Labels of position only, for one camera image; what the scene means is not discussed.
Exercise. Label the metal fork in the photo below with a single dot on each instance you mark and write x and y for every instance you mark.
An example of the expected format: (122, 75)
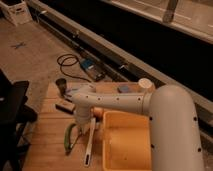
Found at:
(75, 140)

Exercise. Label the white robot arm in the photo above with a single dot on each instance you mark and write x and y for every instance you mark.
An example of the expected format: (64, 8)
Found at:
(174, 130)

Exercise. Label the white paper cup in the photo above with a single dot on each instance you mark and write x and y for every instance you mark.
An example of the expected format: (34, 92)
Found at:
(146, 85)

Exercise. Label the dark metal cup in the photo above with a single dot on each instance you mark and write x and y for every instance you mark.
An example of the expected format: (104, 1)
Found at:
(62, 85)

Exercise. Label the blue sponge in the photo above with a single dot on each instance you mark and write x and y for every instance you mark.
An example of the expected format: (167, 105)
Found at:
(123, 89)

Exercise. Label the blue power box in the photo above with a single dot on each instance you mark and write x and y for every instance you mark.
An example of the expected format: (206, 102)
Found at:
(92, 70)

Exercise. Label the yellow onion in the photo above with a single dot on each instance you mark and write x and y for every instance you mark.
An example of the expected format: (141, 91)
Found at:
(98, 112)

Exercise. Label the dark rectangular block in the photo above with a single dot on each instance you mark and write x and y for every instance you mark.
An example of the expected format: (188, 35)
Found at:
(67, 108)

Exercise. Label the yellow plastic bin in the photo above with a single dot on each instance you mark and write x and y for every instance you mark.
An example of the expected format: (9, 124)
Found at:
(126, 142)

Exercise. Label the black chair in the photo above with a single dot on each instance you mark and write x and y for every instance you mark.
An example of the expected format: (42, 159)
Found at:
(14, 114)

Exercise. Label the white storage crate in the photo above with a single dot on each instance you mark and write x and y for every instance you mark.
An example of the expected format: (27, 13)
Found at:
(17, 14)

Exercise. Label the white handled peeler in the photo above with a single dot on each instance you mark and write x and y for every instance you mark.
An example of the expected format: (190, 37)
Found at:
(90, 143)

